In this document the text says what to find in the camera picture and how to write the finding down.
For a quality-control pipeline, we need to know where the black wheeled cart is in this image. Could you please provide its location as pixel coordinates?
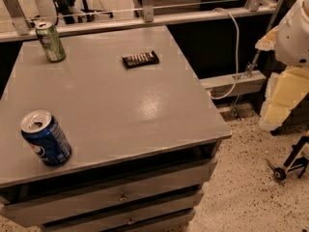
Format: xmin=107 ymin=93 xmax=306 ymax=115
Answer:
xmin=267 ymin=134 xmax=309 ymax=181

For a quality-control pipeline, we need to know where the grey drawer cabinet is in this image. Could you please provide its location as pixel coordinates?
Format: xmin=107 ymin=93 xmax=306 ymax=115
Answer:
xmin=0 ymin=27 xmax=230 ymax=232

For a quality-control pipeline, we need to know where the dark chocolate rxbar wrapper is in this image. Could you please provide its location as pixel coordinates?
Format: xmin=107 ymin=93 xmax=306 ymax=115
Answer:
xmin=123 ymin=51 xmax=159 ymax=69

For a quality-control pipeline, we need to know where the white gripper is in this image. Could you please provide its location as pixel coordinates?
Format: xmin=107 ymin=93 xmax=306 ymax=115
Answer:
xmin=255 ymin=0 xmax=309 ymax=131

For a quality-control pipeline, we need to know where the black office chair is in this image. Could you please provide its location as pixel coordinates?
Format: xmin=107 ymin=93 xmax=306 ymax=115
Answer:
xmin=17 ymin=0 xmax=114 ymax=25

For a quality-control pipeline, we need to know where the white cable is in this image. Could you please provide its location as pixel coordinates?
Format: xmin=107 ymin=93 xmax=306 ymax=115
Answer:
xmin=207 ymin=7 xmax=240 ymax=101

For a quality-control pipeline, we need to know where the green soda can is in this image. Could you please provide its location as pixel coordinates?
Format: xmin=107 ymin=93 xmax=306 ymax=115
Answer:
xmin=36 ymin=21 xmax=66 ymax=62

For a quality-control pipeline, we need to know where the blue pepsi can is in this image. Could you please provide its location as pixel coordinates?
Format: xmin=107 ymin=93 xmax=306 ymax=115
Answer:
xmin=20 ymin=110 xmax=71 ymax=166

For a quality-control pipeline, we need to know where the white cylinder post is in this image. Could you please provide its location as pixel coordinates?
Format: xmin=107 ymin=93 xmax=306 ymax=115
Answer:
xmin=34 ymin=0 xmax=58 ymax=25

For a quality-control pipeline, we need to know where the grey metal rail frame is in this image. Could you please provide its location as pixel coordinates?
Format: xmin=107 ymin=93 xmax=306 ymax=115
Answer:
xmin=1 ymin=0 xmax=283 ymax=43

